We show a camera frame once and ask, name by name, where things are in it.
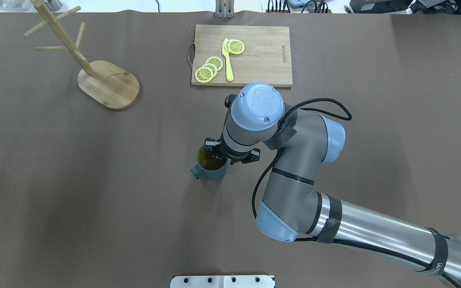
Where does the brown table mat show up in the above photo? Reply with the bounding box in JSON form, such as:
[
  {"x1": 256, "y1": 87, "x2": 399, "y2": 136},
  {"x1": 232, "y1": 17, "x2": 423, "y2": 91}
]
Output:
[{"x1": 0, "y1": 11, "x2": 461, "y2": 288}]

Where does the lemon slice end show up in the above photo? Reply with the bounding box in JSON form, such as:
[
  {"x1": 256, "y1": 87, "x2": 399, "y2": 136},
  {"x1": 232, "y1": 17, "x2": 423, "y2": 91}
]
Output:
[{"x1": 194, "y1": 67, "x2": 214, "y2": 83}]

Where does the yellow plastic knife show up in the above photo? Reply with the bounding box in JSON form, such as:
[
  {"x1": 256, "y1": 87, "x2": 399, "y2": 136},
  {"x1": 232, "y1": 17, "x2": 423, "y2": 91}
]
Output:
[{"x1": 221, "y1": 38, "x2": 234, "y2": 82}]

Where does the teal mug yellow inside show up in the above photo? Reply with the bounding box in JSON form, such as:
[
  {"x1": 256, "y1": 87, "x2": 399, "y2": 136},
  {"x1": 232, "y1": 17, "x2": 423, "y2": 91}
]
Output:
[{"x1": 190, "y1": 146, "x2": 228, "y2": 179}]

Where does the lemon slice top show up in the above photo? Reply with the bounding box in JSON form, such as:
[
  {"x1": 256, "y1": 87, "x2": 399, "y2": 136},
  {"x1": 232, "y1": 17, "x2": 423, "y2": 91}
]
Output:
[{"x1": 205, "y1": 56, "x2": 224, "y2": 71}]

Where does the aluminium frame post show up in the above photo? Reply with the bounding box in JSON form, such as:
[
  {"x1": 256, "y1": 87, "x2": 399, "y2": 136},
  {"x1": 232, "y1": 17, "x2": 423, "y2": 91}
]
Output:
[{"x1": 215, "y1": 0, "x2": 235, "y2": 19}]

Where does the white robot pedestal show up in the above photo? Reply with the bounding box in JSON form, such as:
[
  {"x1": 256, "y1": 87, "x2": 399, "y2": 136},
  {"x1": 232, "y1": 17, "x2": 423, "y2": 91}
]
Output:
[{"x1": 170, "y1": 275, "x2": 276, "y2": 288}]

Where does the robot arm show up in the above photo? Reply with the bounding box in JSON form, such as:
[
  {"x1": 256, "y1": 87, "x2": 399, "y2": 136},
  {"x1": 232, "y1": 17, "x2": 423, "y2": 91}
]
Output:
[{"x1": 203, "y1": 82, "x2": 461, "y2": 288}]

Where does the steel cup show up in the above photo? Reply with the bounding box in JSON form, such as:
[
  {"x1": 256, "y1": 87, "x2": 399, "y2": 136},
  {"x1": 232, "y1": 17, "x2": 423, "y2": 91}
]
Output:
[{"x1": 43, "y1": 0, "x2": 62, "y2": 12}]

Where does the wooden cup rack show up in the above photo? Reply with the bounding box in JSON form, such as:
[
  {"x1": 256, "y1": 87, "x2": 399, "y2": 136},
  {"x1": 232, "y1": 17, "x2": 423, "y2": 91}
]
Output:
[{"x1": 23, "y1": 0, "x2": 140, "y2": 110}]

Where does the lemon slice middle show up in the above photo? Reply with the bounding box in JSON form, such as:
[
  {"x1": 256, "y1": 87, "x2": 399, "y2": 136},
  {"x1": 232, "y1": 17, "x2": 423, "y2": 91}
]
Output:
[{"x1": 201, "y1": 63, "x2": 218, "y2": 77}]

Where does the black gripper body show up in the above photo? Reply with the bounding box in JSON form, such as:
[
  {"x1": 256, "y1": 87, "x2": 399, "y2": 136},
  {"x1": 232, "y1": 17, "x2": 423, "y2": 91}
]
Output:
[{"x1": 216, "y1": 139, "x2": 261, "y2": 165}]

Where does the lemon slice under knife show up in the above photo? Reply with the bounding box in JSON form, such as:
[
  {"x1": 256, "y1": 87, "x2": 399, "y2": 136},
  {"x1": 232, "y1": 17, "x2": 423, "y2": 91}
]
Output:
[{"x1": 224, "y1": 39, "x2": 245, "y2": 55}]

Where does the wooden cutting board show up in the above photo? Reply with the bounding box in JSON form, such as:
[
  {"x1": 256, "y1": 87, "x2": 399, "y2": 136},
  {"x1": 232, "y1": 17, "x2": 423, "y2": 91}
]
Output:
[{"x1": 191, "y1": 24, "x2": 293, "y2": 88}]

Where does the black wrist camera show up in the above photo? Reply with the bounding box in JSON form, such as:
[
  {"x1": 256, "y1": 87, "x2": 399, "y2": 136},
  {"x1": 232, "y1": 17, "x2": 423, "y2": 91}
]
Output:
[{"x1": 224, "y1": 94, "x2": 238, "y2": 109}]

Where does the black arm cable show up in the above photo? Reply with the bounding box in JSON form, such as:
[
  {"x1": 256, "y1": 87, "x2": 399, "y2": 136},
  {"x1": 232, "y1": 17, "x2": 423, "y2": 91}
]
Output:
[{"x1": 251, "y1": 98, "x2": 353, "y2": 220}]

